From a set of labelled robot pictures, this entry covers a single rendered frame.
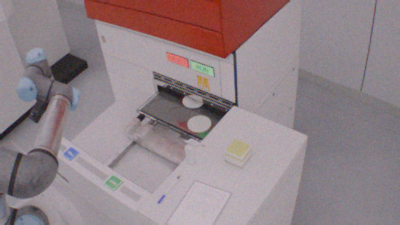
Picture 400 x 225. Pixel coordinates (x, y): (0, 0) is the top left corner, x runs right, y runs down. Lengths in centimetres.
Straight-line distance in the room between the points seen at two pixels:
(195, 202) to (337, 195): 142
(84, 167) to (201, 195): 48
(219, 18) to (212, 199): 62
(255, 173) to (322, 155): 142
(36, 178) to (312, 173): 205
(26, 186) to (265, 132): 97
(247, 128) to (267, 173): 24
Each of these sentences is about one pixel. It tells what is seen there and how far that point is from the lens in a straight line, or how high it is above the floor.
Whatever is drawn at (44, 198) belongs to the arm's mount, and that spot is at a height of 95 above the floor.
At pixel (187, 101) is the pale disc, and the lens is 181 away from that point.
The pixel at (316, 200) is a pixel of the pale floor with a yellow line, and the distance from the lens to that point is 255.
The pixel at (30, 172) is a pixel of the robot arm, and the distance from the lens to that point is 95.
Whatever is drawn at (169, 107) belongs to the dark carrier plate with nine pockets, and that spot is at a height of 90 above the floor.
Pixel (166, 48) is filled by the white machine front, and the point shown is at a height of 114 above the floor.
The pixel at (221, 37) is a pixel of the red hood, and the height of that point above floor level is 132.
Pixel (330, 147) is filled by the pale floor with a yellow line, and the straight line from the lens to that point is 286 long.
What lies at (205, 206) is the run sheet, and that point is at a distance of 134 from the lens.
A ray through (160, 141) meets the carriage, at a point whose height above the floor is 88.
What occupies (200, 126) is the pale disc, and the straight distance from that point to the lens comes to 168.
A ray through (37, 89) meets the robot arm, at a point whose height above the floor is 140.
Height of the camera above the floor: 208
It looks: 43 degrees down
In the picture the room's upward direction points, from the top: 7 degrees counter-clockwise
